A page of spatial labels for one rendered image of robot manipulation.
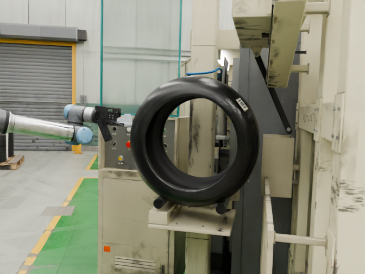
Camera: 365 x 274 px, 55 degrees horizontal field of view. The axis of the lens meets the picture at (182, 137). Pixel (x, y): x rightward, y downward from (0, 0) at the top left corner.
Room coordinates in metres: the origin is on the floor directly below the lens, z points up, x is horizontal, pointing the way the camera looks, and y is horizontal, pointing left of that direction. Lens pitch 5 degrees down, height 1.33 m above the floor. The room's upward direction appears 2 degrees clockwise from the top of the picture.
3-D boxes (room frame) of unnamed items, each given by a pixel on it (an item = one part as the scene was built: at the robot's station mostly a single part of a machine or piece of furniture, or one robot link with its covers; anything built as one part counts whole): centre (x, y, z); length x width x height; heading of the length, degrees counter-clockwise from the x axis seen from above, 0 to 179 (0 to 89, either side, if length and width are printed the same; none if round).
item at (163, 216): (1.71, 0.06, 0.83); 0.36 x 0.09 x 0.06; 168
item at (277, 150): (1.81, -0.49, 1.05); 0.20 x 0.15 x 0.30; 168
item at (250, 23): (1.49, -0.34, 1.71); 0.61 x 0.25 x 0.15; 168
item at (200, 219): (1.68, -0.07, 0.80); 0.37 x 0.36 x 0.02; 78
